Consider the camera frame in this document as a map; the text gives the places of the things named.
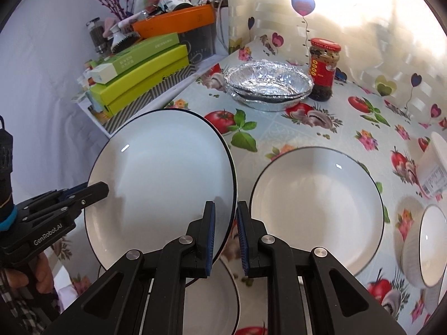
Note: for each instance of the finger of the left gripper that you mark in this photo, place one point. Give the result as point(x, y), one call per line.
point(69, 192)
point(45, 206)

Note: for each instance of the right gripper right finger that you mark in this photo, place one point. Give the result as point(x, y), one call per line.
point(307, 292)

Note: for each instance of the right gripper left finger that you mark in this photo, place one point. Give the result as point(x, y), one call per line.
point(144, 293)

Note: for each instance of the white plate black rim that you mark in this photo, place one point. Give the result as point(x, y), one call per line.
point(161, 169)
point(320, 197)
point(212, 305)

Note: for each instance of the white ribbed bowl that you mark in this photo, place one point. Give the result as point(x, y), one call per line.
point(423, 256)

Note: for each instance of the lime green box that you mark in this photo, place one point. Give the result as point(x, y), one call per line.
point(125, 89)

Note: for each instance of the light green box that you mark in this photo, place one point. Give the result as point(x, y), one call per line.
point(129, 58)

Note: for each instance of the white plastic tub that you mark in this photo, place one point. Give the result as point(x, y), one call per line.
point(431, 168)

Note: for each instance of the dark glass jar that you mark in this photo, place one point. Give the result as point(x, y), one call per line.
point(96, 30)

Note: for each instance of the vegetable print tablecloth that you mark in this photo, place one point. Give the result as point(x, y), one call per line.
point(363, 126)

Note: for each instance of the orange box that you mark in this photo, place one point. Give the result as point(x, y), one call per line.
point(180, 21)

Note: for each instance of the stacked foil trays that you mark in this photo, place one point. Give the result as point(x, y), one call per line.
point(269, 86)

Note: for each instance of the red label sauce jar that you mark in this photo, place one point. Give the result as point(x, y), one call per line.
point(323, 60)

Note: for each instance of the heart pattern curtain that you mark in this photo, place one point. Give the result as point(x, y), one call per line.
point(392, 48)

